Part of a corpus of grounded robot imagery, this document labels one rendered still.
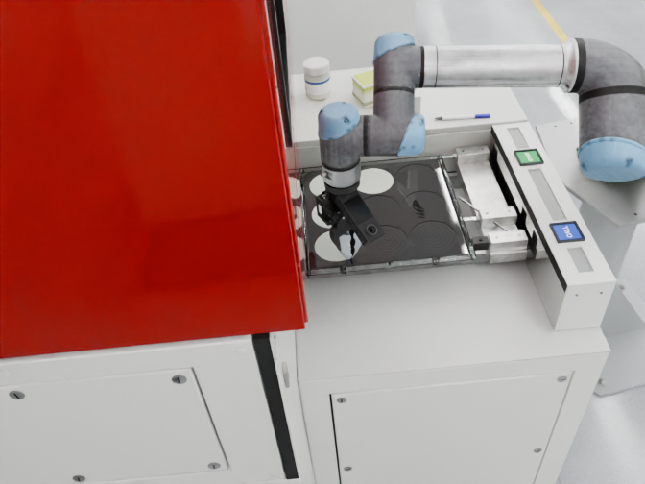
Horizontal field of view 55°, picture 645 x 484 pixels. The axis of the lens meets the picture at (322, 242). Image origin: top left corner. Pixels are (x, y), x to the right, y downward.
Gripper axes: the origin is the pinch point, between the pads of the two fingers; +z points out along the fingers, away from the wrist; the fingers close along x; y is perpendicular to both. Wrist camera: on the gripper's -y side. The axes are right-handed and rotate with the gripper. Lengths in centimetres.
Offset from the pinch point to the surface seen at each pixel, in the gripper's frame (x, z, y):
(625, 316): -102, 80, -15
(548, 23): -271, 91, 172
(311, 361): 18.9, 9.3, -12.0
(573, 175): -68, 9, -3
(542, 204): -39.5, -4.7, -16.0
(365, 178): -19.1, 1.3, 21.5
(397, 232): -13.2, 1.4, 0.9
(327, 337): 12.8, 9.3, -8.9
